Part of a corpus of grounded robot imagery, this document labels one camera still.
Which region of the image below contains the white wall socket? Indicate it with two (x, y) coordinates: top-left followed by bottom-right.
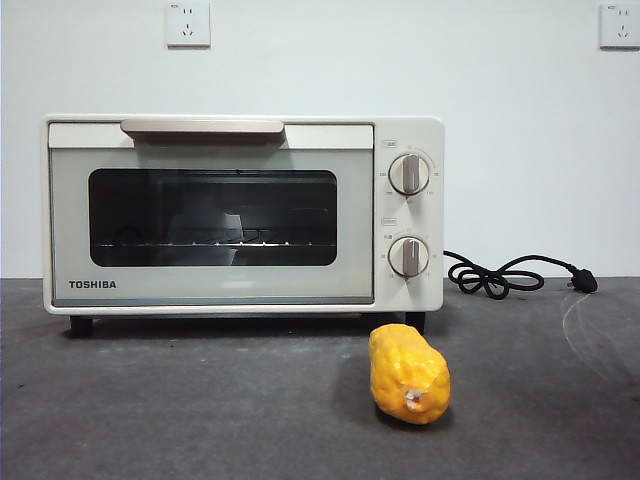
(599, 2), (640, 51)
(166, 0), (212, 50)

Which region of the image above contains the temperature knob cream round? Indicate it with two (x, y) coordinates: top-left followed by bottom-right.
(388, 153), (431, 197)

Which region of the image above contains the metal wire oven rack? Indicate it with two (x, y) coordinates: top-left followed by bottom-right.
(97, 239), (334, 249)

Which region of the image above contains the cream toaster oven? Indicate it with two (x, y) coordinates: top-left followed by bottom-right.
(42, 113), (446, 317)

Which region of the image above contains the black power cable with plug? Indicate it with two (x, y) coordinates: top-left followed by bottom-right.
(442, 249), (599, 297)

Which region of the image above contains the glass oven door with handle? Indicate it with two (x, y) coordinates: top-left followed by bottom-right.
(48, 118), (375, 305)

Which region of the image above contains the timer knob cream round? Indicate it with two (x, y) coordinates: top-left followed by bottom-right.
(388, 235), (431, 279)

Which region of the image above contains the yellow corn cob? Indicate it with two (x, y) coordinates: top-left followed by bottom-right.
(368, 323), (452, 427)

